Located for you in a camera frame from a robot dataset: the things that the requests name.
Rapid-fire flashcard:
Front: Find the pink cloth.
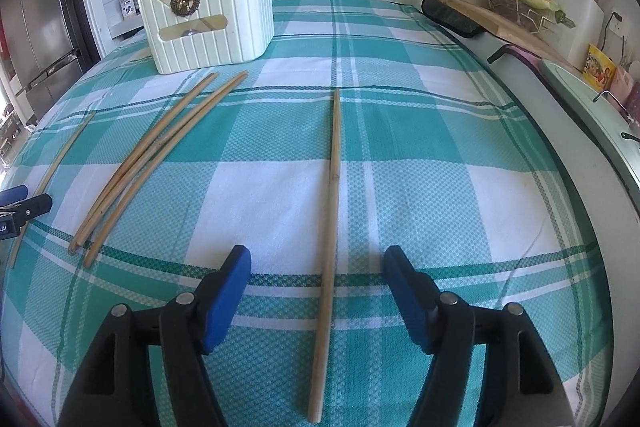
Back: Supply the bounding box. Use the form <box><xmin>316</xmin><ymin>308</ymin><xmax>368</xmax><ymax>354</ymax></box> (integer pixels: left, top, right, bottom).
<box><xmin>519</xmin><ymin>47</ymin><xmax>547</xmax><ymax>68</ymax></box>

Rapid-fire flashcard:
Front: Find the yellow snack packet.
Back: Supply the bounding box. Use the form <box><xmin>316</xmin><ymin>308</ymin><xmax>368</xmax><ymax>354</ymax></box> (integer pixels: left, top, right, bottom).
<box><xmin>582</xmin><ymin>44</ymin><xmax>617</xmax><ymax>88</ymax></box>

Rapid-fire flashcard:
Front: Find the white knife block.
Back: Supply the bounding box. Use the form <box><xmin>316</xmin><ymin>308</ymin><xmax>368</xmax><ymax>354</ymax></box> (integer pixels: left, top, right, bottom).
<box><xmin>552</xmin><ymin>0</ymin><xmax>607</xmax><ymax>68</ymax></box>

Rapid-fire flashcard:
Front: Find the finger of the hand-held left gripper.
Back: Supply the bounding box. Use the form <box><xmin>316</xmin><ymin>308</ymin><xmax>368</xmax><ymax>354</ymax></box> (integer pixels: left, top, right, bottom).
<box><xmin>0</xmin><ymin>194</ymin><xmax>53</xmax><ymax>225</ymax></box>
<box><xmin>0</xmin><ymin>186</ymin><xmax>27</xmax><ymax>208</ymax></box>

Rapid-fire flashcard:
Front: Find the cream ribbed utensil holder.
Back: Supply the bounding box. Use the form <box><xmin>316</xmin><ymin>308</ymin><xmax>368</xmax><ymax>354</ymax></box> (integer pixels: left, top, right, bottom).
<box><xmin>136</xmin><ymin>0</ymin><xmax>275</xmax><ymax>75</ymax></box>

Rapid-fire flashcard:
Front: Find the wooden cutting board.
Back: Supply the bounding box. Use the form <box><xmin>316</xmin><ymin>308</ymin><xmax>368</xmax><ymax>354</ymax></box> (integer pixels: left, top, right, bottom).
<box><xmin>432</xmin><ymin>0</ymin><xmax>576</xmax><ymax>72</ymax></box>

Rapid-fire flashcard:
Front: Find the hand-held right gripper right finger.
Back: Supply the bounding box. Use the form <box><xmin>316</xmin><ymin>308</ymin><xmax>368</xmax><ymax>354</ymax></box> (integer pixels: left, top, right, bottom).
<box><xmin>382</xmin><ymin>245</ymin><xmax>576</xmax><ymax>427</ymax></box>

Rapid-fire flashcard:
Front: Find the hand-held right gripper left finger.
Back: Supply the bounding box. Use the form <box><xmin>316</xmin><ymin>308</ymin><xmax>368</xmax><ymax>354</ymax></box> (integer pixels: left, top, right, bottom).
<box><xmin>56</xmin><ymin>245</ymin><xmax>252</xmax><ymax>427</ymax></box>

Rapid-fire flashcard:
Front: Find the teal checked tablecloth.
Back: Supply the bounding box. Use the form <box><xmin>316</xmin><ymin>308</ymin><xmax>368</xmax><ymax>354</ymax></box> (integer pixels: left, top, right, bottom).
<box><xmin>0</xmin><ymin>0</ymin><xmax>618</xmax><ymax>427</ymax></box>

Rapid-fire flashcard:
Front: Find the pink container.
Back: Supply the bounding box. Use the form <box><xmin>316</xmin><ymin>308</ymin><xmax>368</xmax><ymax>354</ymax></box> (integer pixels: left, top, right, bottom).
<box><xmin>611</xmin><ymin>67</ymin><xmax>636</xmax><ymax>104</ymax></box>

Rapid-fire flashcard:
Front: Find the black padded roll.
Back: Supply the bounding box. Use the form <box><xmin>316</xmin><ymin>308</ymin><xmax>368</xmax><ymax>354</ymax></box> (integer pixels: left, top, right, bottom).
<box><xmin>421</xmin><ymin>0</ymin><xmax>485</xmax><ymax>39</ymax></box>

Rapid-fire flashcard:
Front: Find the wire basket with yellow bag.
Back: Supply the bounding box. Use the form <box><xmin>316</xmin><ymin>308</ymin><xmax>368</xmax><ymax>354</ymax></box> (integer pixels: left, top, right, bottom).
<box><xmin>482</xmin><ymin>0</ymin><xmax>577</xmax><ymax>34</ymax></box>

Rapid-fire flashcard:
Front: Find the grey steel refrigerator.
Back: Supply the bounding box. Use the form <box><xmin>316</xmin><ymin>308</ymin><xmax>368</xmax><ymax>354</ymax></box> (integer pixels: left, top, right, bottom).
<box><xmin>0</xmin><ymin>0</ymin><xmax>97</xmax><ymax>110</ymax></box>

